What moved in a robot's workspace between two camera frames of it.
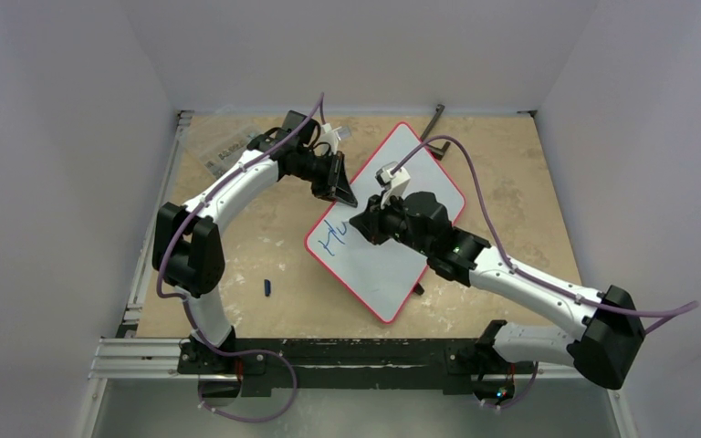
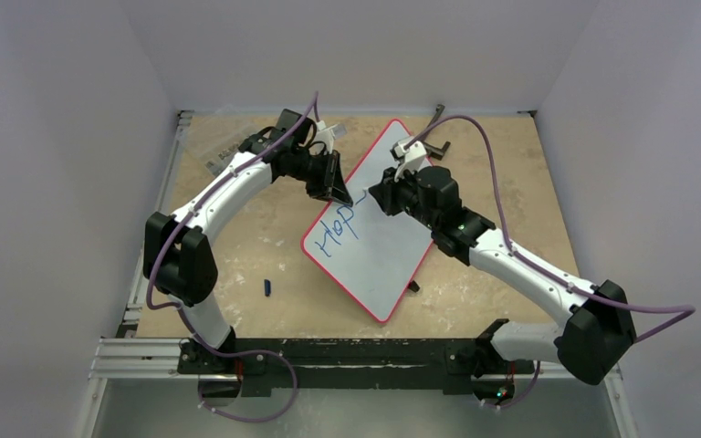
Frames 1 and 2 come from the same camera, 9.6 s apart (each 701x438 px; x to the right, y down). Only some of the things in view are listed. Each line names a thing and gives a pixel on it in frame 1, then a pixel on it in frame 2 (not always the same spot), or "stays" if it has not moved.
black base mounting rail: (454, 364) stays
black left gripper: (335, 184) stays
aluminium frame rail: (145, 359) stays
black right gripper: (376, 219) to (392, 192)
